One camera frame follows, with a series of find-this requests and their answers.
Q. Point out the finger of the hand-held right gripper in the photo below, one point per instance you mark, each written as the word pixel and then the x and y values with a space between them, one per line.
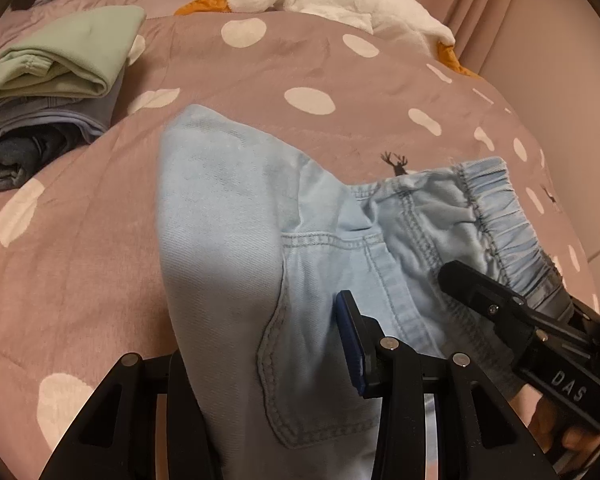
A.
pixel 475 291

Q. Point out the pink dotted deer-print blanket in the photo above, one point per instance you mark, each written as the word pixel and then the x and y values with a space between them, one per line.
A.
pixel 105 260

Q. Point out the person's right hand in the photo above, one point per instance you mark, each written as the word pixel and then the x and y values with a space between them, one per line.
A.
pixel 555 425

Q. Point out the light blue denim pants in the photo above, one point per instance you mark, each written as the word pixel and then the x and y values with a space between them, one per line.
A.
pixel 230 240

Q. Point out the folded green garment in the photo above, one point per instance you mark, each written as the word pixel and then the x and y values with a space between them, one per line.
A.
pixel 70 50

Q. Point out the folded dark denim jeans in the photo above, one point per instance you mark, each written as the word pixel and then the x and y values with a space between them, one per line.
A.
pixel 10 160

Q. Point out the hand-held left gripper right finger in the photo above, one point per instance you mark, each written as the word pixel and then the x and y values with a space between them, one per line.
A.
pixel 347 341

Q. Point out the folded grey-blue garment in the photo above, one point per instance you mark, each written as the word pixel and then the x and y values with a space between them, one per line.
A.
pixel 96 110

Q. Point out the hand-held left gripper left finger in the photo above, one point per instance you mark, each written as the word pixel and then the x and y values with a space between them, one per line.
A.
pixel 180 375

